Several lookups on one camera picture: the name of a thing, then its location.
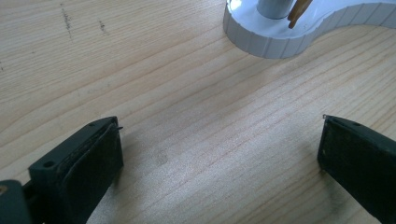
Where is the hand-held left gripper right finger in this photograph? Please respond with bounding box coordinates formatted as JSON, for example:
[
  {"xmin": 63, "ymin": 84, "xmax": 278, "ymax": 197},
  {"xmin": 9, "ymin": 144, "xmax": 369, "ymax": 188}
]
[{"xmin": 317, "ymin": 114, "xmax": 396, "ymax": 224}]

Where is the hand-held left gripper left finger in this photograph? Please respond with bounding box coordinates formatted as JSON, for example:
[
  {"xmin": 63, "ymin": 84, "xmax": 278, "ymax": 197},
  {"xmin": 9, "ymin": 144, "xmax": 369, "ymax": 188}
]
[{"xmin": 28, "ymin": 116, "xmax": 125, "ymax": 224}]

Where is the white ribbed tray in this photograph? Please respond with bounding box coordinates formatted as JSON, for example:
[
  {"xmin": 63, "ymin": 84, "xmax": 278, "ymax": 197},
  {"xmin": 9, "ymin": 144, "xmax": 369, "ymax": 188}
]
[{"xmin": 222, "ymin": 0, "xmax": 396, "ymax": 60}]

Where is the brown wooden stick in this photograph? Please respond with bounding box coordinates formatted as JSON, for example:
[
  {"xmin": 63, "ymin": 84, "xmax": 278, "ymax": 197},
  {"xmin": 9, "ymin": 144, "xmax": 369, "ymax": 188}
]
[{"xmin": 287, "ymin": 0, "xmax": 314, "ymax": 30}]

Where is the metal cylinder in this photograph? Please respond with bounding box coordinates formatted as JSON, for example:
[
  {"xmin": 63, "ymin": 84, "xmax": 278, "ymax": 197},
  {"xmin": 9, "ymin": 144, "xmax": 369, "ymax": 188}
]
[{"xmin": 256, "ymin": 0, "xmax": 295, "ymax": 21}]

